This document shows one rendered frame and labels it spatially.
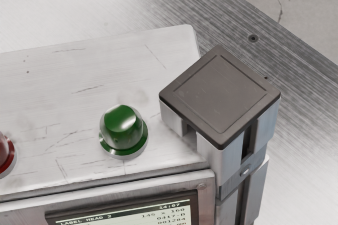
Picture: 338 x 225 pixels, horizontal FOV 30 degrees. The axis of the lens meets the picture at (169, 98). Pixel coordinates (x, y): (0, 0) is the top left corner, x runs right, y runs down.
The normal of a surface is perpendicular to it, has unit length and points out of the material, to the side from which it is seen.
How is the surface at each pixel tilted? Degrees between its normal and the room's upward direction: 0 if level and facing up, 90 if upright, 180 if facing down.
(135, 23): 0
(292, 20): 0
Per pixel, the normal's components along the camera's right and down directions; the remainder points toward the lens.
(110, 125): -0.21, -0.36
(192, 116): -0.05, -0.53
